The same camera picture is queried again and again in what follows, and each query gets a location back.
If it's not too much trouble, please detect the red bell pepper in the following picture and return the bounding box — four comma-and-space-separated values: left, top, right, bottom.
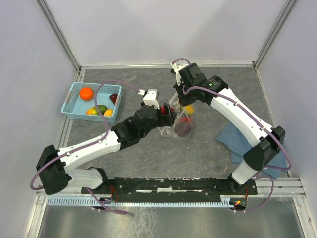
179, 118, 193, 123

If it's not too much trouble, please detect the light blue cable duct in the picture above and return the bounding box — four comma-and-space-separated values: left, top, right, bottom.
47, 196, 233, 208

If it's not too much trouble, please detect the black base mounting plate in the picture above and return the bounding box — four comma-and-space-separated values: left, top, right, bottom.
90, 168, 258, 205

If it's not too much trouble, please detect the dark purple fruit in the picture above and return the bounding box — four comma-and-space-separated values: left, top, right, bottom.
174, 121, 192, 137

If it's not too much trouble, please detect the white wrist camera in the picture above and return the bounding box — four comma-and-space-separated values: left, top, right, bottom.
170, 63, 188, 75
138, 89, 160, 109

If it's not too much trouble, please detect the yellow orange round fruit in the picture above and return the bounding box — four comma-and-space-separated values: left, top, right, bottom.
180, 105, 195, 116

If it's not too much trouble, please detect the clear zip top bag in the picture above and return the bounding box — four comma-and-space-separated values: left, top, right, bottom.
159, 93, 195, 139

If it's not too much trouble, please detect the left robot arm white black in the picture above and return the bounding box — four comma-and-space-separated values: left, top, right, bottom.
36, 103, 177, 195

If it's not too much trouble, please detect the light blue plastic basket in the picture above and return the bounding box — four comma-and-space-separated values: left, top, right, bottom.
61, 82, 122, 123

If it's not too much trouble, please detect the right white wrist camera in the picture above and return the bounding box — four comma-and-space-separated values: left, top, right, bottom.
170, 63, 188, 75

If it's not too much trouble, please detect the small dark red fruit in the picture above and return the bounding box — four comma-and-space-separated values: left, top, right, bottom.
109, 94, 118, 105

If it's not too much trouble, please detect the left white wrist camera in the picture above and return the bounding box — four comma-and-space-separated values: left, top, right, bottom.
138, 89, 160, 109

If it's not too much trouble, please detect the blue cloth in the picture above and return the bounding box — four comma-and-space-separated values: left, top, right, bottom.
216, 122, 288, 168

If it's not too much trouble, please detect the small yellow fruit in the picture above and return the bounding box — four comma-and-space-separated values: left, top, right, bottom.
104, 109, 113, 117

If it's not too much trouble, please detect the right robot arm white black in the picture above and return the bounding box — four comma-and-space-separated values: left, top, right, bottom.
171, 62, 285, 194

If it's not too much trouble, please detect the red apple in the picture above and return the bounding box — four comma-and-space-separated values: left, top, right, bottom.
160, 105, 167, 116

